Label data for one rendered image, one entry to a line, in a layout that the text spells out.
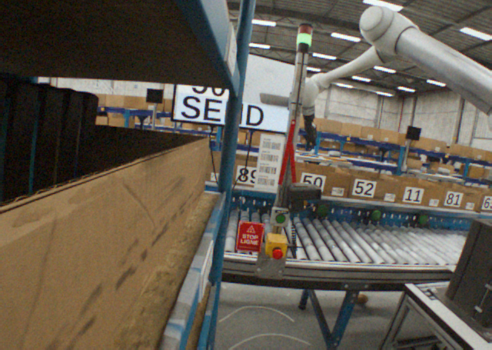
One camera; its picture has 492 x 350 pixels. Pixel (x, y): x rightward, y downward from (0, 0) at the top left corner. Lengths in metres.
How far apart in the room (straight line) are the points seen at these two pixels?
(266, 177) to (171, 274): 0.68
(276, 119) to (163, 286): 0.82
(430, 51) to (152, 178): 0.86
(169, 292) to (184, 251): 0.06
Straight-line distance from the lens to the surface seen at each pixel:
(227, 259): 0.98
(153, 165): 0.16
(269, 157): 0.83
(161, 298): 0.19
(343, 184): 1.60
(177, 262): 0.22
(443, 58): 0.88
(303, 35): 0.90
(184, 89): 0.85
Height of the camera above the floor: 1.27
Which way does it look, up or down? 10 degrees down
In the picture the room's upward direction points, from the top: 7 degrees clockwise
